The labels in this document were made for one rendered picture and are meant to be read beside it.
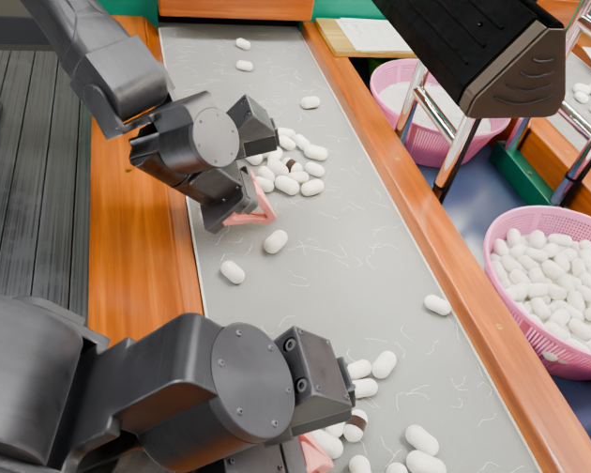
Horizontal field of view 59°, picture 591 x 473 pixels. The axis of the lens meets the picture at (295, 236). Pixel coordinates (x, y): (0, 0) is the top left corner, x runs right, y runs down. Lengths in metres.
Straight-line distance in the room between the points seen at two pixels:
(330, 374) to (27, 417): 0.15
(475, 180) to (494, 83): 0.63
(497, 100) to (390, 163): 0.43
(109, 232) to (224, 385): 0.44
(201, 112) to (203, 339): 0.30
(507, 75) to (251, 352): 0.25
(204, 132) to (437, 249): 0.35
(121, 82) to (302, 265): 0.30
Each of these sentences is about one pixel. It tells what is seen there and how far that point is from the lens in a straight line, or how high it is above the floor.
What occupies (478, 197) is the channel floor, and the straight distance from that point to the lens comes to 0.98.
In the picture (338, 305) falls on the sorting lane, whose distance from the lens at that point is 0.63.
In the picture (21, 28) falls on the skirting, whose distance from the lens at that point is 2.75.
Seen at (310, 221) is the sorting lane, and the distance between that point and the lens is 0.72.
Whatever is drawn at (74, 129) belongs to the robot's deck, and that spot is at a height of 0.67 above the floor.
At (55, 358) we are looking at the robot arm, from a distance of 0.28.
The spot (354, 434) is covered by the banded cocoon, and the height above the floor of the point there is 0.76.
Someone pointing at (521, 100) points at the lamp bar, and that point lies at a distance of 0.42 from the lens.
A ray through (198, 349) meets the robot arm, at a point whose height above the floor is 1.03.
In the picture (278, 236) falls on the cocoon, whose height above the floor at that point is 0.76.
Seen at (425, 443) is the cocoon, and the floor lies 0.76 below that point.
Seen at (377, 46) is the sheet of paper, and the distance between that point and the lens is 1.13.
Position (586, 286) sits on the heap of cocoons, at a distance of 0.82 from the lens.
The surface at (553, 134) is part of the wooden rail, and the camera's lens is 1.05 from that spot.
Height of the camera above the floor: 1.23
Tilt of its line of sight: 45 degrees down
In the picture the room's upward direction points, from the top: 12 degrees clockwise
